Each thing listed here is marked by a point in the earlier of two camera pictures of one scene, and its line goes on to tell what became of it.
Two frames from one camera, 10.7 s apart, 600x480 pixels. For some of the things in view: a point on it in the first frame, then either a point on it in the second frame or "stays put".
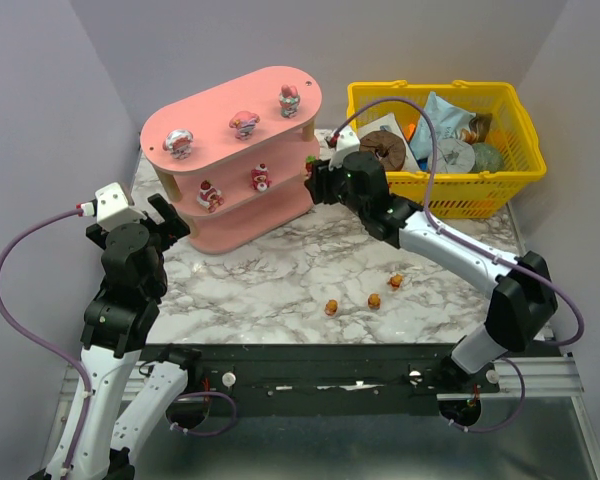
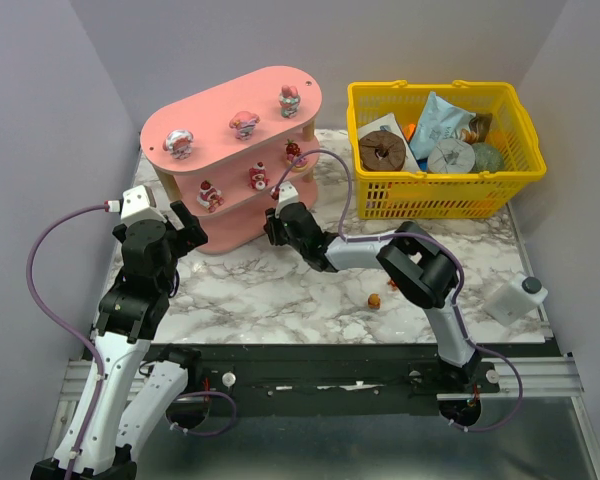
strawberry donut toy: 310,159 to 292,153
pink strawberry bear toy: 260,177 stays put
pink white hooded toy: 179,142 stays put
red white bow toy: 209,196 stays put
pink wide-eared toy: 244,122 stays put
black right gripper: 321,181 to 276,229
